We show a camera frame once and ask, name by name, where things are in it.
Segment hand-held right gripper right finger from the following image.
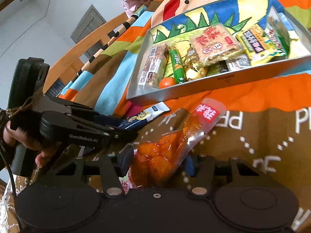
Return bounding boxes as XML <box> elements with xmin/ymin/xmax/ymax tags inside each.
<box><xmin>184</xmin><ymin>155</ymin><xmax>260</xmax><ymax>198</ymax></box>

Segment wooden slatted bed rail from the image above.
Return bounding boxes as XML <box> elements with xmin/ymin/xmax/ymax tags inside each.
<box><xmin>42</xmin><ymin>11</ymin><xmax>129</xmax><ymax>95</ymax></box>

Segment yellow green candy packet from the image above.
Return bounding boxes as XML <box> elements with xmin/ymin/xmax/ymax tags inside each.
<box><xmin>236</xmin><ymin>24</ymin><xmax>280</xmax><ymax>66</ymax></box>

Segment dark snack clear packet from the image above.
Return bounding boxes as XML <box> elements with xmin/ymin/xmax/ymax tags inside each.
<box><xmin>226</xmin><ymin>55</ymin><xmax>252</xmax><ymax>72</ymax></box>

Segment tan black patterned cloth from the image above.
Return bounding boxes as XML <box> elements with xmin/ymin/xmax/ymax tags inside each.
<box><xmin>78</xmin><ymin>12</ymin><xmax>139</xmax><ymax>78</ymax></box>

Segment grey door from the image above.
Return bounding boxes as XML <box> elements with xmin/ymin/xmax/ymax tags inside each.
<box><xmin>70</xmin><ymin>5</ymin><xmax>107</xmax><ymax>59</ymax></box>

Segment cartoon striped blanket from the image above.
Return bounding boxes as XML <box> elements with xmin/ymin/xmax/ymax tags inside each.
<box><xmin>58</xmin><ymin>0</ymin><xmax>311</xmax><ymax>127</ymax></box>

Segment brown blanket white letters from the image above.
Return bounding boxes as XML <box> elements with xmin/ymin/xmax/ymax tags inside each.
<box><xmin>0</xmin><ymin>107</ymin><xmax>311</xmax><ymax>233</ymax></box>

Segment brown string bow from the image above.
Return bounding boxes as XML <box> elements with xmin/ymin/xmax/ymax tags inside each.
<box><xmin>6</xmin><ymin>97</ymin><xmax>34</xmax><ymax>120</ymax></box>

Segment green sausage stick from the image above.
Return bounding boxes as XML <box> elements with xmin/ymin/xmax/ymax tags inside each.
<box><xmin>168</xmin><ymin>46</ymin><xmax>186</xmax><ymax>84</ymax></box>

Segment golden foil packet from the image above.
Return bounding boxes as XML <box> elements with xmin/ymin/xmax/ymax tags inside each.
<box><xmin>185</xmin><ymin>63</ymin><xmax>208</xmax><ymax>80</ymax></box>

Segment black cable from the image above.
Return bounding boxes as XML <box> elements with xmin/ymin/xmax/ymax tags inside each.
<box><xmin>7</xmin><ymin>165</ymin><xmax>19</xmax><ymax>197</ymax></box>

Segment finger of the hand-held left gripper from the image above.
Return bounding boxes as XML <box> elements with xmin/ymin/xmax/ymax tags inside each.
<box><xmin>104</xmin><ymin>126</ymin><xmax>139</xmax><ymax>149</ymax></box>
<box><xmin>50</xmin><ymin>97</ymin><xmax>122</xmax><ymax>127</ymax></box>

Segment person's left hand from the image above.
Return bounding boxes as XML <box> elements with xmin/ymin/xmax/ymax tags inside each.
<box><xmin>3</xmin><ymin>121</ymin><xmax>61</xmax><ymax>168</ymax></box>

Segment rice cracker packet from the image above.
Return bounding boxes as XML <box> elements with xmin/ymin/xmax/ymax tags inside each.
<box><xmin>190</xmin><ymin>23</ymin><xmax>245</xmax><ymax>67</ymax></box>

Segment brown cake clear packet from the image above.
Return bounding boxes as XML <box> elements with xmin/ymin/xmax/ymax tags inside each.
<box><xmin>137</xmin><ymin>44</ymin><xmax>169</xmax><ymax>89</ymax></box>

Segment mandarin orange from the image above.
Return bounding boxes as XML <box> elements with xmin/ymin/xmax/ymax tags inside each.
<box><xmin>158</xmin><ymin>77</ymin><xmax>176</xmax><ymax>89</ymax></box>

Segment dinosaur drawing paper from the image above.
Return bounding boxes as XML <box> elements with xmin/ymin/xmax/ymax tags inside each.
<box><xmin>152</xmin><ymin>0</ymin><xmax>299</xmax><ymax>61</ymax></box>

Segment orange snack clear packet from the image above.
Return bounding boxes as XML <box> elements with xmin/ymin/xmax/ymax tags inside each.
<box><xmin>121</xmin><ymin>97</ymin><xmax>227</xmax><ymax>195</ymax></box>

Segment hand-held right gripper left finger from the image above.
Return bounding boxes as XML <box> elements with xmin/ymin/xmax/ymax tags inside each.
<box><xmin>47</xmin><ymin>148</ymin><xmax>135</xmax><ymax>198</ymax></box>

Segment silver metal tray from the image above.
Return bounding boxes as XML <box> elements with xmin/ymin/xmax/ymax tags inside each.
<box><xmin>126</xmin><ymin>0</ymin><xmax>311</xmax><ymax>101</ymax></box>

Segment green white pickle packet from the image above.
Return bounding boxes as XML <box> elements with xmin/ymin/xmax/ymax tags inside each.
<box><xmin>264</xmin><ymin>6</ymin><xmax>300</xmax><ymax>59</ymax></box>

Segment black plastic crate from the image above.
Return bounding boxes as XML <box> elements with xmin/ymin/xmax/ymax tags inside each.
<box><xmin>45</xmin><ymin>78</ymin><xmax>66</xmax><ymax>97</ymax></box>

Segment blue long snack packet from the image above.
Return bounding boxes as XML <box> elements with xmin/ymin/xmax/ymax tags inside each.
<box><xmin>117</xmin><ymin>101</ymin><xmax>170</xmax><ymax>130</ymax></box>

